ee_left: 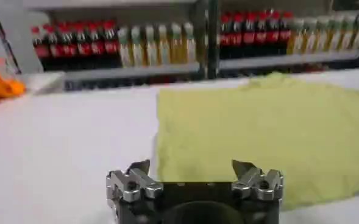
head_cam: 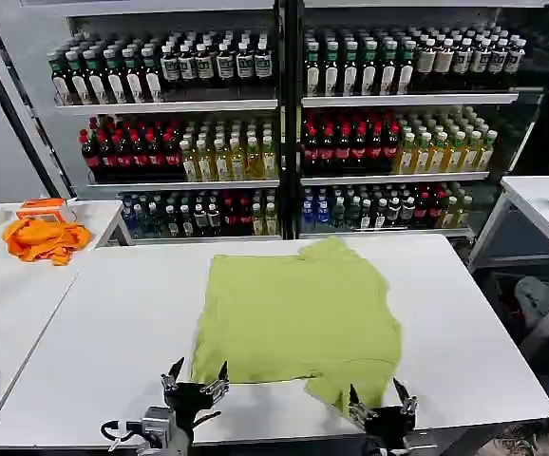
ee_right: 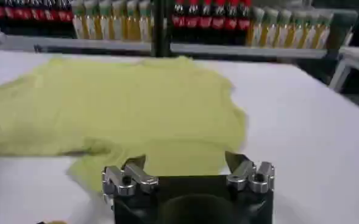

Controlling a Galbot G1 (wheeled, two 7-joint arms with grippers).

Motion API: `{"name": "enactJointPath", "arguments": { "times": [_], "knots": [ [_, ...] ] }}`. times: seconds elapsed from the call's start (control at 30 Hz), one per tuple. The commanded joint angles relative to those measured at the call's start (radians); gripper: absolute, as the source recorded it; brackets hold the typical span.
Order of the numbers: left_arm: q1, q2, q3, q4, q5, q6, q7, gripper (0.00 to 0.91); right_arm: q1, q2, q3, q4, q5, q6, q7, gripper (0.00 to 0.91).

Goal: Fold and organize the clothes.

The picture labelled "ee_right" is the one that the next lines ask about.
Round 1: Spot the shelf with bottles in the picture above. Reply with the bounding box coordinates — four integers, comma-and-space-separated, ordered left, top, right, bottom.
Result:
0, 0, 359, 59

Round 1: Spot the yellow-green shirt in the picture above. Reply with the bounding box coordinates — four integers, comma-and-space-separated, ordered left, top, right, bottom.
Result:
0, 56, 249, 193

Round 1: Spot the white side table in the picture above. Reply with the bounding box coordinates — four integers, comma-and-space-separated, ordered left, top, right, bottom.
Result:
328, 45, 359, 114

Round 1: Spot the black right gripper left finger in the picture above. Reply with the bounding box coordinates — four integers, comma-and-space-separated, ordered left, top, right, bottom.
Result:
101, 154, 160, 197

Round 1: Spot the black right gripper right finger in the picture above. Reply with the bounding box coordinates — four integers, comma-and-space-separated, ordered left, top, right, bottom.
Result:
224, 150, 275, 194

